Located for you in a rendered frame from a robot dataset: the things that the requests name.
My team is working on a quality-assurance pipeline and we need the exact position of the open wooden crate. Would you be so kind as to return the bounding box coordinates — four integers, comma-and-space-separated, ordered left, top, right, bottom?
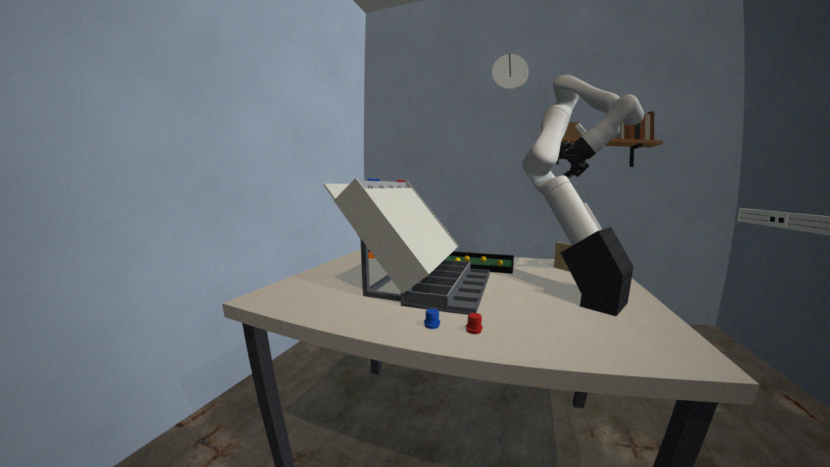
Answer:
554, 242, 571, 272

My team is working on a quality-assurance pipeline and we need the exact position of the red plug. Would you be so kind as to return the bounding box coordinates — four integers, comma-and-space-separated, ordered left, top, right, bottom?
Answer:
466, 313, 482, 334

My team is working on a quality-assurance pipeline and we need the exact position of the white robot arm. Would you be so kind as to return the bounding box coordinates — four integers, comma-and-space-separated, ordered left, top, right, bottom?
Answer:
523, 75, 644, 245

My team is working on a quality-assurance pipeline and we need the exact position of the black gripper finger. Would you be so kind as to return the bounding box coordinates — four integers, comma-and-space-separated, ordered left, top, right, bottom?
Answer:
558, 140, 577, 160
564, 159, 589, 179

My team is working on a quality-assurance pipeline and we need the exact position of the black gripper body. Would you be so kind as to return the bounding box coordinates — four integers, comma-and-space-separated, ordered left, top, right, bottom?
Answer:
566, 136, 596, 165

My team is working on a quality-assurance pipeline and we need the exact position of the blue plastic cap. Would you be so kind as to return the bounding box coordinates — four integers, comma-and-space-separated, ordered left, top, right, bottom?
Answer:
424, 309, 440, 329

